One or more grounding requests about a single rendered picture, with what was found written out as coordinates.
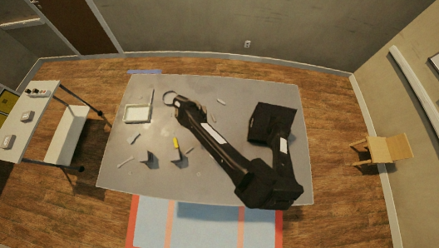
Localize white shallow square tray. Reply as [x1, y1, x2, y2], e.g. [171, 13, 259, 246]
[122, 103, 151, 122]

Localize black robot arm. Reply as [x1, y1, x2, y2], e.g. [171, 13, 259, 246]
[172, 95, 304, 211]

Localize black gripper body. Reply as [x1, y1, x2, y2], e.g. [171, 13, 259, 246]
[201, 106, 207, 121]

